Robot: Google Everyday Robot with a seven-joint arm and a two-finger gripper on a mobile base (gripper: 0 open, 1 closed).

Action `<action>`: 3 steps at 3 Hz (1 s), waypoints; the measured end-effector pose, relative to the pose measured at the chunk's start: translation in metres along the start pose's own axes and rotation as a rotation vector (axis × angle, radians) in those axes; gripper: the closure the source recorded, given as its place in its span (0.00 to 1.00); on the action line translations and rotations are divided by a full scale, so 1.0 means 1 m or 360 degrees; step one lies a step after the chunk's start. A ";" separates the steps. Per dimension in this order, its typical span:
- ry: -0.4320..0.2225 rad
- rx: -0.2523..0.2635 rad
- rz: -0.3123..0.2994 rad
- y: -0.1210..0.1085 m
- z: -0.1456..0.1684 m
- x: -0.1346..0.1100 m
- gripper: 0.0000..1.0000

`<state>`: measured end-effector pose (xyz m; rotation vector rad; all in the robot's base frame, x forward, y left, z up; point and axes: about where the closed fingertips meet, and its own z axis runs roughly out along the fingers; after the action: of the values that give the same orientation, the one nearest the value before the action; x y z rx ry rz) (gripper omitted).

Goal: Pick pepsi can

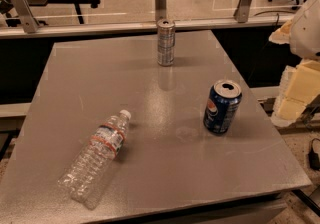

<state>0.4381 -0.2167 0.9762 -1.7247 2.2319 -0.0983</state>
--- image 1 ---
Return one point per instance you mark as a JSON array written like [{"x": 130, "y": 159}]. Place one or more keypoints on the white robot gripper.
[{"x": 307, "y": 34}]

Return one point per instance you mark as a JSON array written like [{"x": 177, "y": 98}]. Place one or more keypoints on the blue pepsi can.
[{"x": 224, "y": 99}]

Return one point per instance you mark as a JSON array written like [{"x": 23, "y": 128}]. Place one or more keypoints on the slim silver can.
[{"x": 165, "y": 42}]

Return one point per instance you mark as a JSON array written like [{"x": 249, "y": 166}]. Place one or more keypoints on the black power adapter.
[{"x": 313, "y": 157}]

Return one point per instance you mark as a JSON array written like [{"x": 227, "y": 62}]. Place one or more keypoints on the clear plastic water bottle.
[{"x": 87, "y": 169}]

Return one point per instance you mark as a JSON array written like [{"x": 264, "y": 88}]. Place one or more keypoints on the right metal bracket post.
[{"x": 241, "y": 13}]

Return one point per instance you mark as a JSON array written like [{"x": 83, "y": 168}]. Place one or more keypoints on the left metal bracket post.
[{"x": 29, "y": 23}]

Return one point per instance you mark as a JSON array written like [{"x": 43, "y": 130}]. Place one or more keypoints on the metal barrier rail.
[{"x": 140, "y": 27}]

